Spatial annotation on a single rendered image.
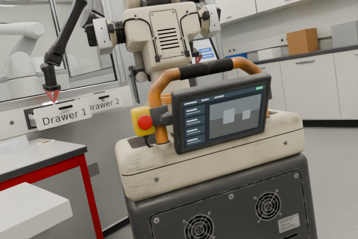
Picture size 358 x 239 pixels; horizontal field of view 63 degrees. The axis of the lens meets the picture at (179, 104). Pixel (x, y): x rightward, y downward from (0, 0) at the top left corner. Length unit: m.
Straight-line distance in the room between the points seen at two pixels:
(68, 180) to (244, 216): 0.71
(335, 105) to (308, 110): 0.31
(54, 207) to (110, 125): 1.33
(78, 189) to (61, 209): 0.58
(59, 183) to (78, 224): 0.19
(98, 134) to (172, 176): 1.24
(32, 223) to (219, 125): 0.46
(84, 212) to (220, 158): 0.71
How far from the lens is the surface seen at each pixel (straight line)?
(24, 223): 0.70
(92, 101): 1.92
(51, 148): 1.31
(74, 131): 1.89
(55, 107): 1.66
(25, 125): 1.81
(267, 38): 4.73
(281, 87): 3.92
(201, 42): 2.32
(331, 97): 3.74
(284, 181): 0.92
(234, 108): 0.73
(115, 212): 2.12
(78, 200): 1.31
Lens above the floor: 1.00
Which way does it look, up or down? 7 degrees down
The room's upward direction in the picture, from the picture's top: 10 degrees counter-clockwise
